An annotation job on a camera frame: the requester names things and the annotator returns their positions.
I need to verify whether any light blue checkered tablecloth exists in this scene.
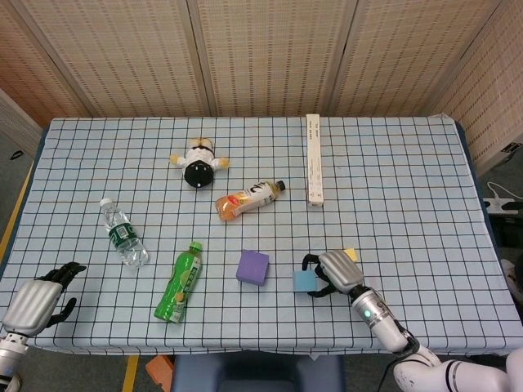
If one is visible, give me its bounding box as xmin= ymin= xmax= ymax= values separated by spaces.
xmin=0 ymin=116 xmax=520 ymax=356

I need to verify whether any blue cube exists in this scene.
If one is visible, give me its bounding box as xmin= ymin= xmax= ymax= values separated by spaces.
xmin=292 ymin=269 xmax=318 ymax=293

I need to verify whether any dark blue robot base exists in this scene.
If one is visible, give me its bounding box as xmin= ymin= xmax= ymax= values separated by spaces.
xmin=170 ymin=351 xmax=345 ymax=392

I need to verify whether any long white cardboard box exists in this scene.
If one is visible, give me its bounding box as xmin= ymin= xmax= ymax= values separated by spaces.
xmin=306 ymin=114 xmax=325 ymax=207

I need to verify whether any orange block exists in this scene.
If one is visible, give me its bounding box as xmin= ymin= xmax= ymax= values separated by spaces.
xmin=145 ymin=354 xmax=175 ymax=389

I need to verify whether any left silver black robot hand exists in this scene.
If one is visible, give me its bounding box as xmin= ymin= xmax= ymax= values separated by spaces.
xmin=2 ymin=261 xmax=87 ymax=338

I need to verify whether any plush doll black head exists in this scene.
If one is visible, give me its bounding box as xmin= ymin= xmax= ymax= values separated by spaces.
xmin=170 ymin=137 xmax=230 ymax=189

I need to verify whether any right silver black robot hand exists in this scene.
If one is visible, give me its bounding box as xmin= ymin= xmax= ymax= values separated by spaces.
xmin=302 ymin=249 xmax=364 ymax=298

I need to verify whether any white cable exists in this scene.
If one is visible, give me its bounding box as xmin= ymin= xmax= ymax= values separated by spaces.
xmin=487 ymin=181 xmax=514 ymax=201

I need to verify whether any white power strip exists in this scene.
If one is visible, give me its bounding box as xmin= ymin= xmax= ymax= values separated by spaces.
xmin=483 ymin=197 xmax=523 ymax=214

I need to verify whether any clear water bottle green label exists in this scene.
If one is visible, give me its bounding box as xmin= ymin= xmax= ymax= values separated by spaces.
xmin=99 ymin=198 xmax=150 ymax=270

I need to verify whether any orange juice bottle black cap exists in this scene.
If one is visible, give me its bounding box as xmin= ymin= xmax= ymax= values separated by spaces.
xmin=215 ymin=179 xmax=286 ymax=223

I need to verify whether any purple cube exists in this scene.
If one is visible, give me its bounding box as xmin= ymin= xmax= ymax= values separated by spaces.
xmin=235 ymin=249 xmax=270 ymax=287

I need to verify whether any green tea bottle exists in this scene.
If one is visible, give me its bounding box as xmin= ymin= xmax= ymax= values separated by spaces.
xmin=154 ymin=241 xmax=204 ymax=324

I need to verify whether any woven bamboo folding screen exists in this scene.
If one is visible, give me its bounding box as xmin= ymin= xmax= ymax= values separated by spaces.
xmin=0 ymin=0 xmax=523 ymax=176

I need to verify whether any black equipment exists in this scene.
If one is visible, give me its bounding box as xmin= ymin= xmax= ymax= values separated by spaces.
xmin=488 ymin=212 xmax=523 ymax=246

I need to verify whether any grey perforated panel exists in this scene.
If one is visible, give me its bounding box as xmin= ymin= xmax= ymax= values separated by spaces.
xmin=0 ymin=87 xmax=44 ymax=158

